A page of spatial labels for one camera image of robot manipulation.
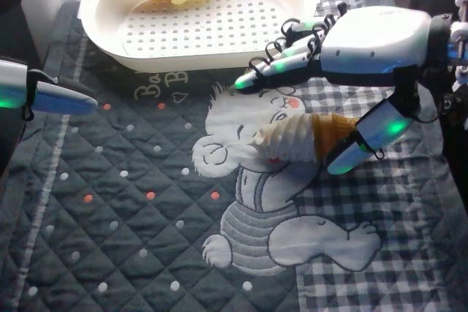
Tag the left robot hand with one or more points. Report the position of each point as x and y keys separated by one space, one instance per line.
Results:
x=58 y=96

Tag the white perforated plastic basket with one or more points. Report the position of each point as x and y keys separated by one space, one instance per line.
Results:
x=204 y=30

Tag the white swirl toy ice cream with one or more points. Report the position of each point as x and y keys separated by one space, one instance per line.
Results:
x=292 y=136

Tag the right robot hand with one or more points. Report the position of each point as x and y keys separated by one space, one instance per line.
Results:
x=373 y=41

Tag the grey quilt with bear print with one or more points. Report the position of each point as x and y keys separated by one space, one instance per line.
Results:
x=146 y=239

